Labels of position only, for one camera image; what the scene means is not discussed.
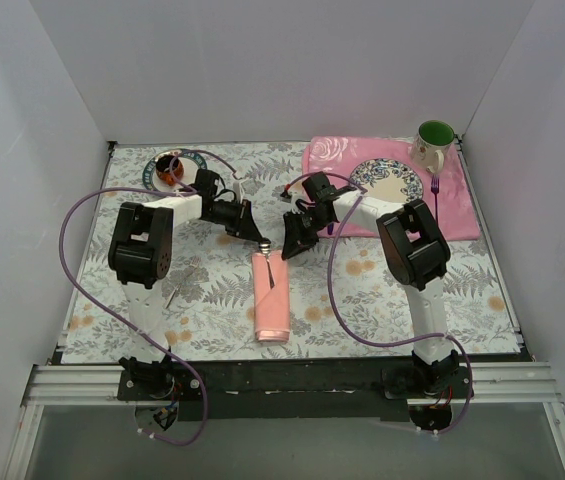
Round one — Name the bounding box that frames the salmon pink cloth napkin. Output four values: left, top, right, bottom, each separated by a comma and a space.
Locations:
252, 250, 291, 343

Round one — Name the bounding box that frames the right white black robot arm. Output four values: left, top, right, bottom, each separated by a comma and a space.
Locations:
281, 172, 459, 398

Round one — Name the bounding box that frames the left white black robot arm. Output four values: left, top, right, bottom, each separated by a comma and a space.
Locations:
108, 169, 271, 400

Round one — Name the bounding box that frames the green inside floral mug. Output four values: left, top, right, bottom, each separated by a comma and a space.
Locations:
410, 120, 455, 174

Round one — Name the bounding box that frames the floral tablecloth mat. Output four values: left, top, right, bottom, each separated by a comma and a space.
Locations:
62, 146, 522, 364

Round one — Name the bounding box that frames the silver fork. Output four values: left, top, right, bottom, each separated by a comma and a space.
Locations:
181, 257, 201, 282

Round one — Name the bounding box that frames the green rimmed white saucer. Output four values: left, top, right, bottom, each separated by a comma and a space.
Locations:
142, 149, 207, 192

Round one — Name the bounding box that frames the small brown cup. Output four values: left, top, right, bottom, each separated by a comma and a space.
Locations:
156, 153, 184, 186

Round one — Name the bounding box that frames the blue floral patterned plate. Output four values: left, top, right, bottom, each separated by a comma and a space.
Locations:
350, 158, 424, 204

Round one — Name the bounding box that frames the purple plastic fork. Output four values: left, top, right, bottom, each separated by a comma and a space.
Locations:
431, 174, 440, 213

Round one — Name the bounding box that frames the pink rose placemat cloth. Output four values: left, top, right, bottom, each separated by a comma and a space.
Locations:
302, 136, 480, 241

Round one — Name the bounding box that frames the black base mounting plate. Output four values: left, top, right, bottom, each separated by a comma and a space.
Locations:
117, 357, 472, 422

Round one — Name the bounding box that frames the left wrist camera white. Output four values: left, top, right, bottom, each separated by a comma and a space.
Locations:
233, 179, 252, 202

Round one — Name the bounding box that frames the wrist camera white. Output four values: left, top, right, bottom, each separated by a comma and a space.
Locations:
233, 179, 252, 202
280, 184, 297, 203

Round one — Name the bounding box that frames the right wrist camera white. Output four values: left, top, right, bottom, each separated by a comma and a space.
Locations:
280, 184, 297, 203

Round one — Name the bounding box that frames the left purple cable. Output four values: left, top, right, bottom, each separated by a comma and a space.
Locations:
57, 148, 246, 447

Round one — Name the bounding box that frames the purple cable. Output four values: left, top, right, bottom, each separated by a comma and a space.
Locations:
281, 173, 476, 435
57, 148, 246, 447

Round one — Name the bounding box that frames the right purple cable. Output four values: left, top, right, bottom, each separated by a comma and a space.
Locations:
281, 173, 476, 435

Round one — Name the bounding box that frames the aluminium frame rail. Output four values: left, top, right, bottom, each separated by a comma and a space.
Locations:
21, 362, 562, 406

